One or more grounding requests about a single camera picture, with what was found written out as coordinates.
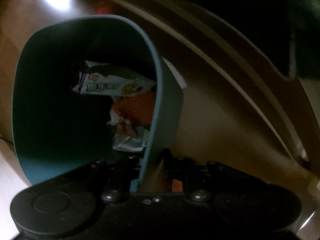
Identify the orange mesh wrapper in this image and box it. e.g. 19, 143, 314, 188
111, 91, 156, 126

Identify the flat white paper piece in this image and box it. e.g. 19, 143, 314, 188
162, 57, 188, 90

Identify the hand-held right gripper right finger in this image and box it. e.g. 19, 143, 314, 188
162, 149, 271, 201

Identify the brown snack wrapper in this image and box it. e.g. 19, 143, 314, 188
114, 117, 138, 138

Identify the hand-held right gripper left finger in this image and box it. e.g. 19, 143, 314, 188
53, 156, 141, 201

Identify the silver foil wrapper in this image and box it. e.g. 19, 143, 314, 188
107, 109, 148, 153

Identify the white cookie packet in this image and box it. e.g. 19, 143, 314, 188
71, 60, 157, 97

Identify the dark green plastic bin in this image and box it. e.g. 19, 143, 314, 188
11, 15, 185, 188

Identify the red plastic bag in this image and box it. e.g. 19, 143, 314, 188
94, 1, 116, 16

